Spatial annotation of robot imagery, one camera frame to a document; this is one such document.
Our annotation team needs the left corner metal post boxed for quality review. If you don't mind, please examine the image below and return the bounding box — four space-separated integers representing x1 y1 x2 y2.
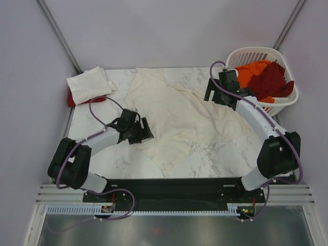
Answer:
35 0 83 74

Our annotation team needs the orange t shirt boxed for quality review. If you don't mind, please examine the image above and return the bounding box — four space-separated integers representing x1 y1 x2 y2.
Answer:
235 60 275 104

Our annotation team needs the dark red t shirt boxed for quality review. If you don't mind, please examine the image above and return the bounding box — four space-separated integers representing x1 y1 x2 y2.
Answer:
248 60 294 104

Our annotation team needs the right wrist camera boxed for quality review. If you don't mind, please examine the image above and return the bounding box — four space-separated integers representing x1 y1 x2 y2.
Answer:
218 68 240 91

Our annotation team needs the white slotted cable duct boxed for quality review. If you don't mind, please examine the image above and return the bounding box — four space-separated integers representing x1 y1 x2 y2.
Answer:
46 203 255 216

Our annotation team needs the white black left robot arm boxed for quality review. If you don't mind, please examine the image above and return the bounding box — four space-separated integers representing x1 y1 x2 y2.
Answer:
48 117 154 201

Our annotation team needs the corner metal post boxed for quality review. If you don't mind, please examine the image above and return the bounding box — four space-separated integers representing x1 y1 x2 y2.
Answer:
35 0 83 74
273 0 308 50

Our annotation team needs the aluminium frame rail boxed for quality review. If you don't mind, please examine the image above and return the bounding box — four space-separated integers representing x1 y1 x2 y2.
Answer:
36 184 315 206

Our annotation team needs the right corner metal post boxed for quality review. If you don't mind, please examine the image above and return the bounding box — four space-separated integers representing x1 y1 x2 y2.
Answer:
273 0 308 50

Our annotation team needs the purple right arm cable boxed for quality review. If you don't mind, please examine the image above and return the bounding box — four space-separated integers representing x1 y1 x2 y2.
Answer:
209 60 303 223

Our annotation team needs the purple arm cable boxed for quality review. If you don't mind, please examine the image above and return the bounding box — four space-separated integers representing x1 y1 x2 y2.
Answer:
55 96 136 221
209 60 303 223

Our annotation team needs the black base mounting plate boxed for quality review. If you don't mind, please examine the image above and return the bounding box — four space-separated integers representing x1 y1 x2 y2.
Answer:
83 178 265 209

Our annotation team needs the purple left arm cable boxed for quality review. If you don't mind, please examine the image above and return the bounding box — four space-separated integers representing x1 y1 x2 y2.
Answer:
55 96 136 221

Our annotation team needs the folded red t shirt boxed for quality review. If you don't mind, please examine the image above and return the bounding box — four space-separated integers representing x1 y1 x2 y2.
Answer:
68 89 109 107

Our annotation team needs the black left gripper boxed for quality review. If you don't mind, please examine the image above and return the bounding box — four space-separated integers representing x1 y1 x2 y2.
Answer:
127 117 153 145

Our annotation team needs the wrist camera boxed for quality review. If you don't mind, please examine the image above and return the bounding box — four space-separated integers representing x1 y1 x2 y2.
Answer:
120 108 139 124
218 68 240 91

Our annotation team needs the white plastic laundry basket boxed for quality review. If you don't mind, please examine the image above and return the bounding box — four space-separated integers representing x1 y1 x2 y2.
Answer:
227 47 299 116

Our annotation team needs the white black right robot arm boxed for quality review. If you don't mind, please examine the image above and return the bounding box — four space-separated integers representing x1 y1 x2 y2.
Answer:
204 78 303 202

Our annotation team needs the folded white t shirt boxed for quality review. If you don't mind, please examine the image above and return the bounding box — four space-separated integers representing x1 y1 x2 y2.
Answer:
66 67 117 95

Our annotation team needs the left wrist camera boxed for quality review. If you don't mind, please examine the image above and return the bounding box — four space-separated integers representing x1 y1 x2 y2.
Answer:
120 108 139 124

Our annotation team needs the cream white t shirt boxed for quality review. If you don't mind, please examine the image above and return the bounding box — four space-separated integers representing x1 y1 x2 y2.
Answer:
125 68 252 176

